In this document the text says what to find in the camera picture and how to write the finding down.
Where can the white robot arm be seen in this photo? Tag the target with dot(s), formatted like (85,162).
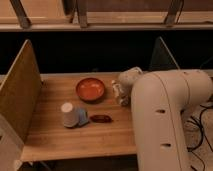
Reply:
(160,102)

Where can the light blue cup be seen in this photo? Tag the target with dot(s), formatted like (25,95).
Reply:
(83,117)

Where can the left wooden side panel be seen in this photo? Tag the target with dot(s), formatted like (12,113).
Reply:
(19,91)

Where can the right wooden side panel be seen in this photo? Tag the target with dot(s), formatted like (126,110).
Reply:
(162,58)

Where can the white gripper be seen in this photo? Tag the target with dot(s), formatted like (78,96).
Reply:
(128,78)

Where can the dark red small object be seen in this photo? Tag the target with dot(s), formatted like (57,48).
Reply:
(101,119)

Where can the white plastic bottle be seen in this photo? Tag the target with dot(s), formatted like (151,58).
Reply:
(120,94)

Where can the orange ceramic bowl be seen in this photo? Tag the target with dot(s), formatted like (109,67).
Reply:
(90,89)

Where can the wooden side panel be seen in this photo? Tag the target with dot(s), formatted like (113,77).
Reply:
(19,91)
(162,58)

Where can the white paper cup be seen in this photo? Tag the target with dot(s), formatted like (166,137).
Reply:
(69,116)

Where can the wooden shelf with brackets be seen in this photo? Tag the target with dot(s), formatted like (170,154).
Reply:
(105,15)

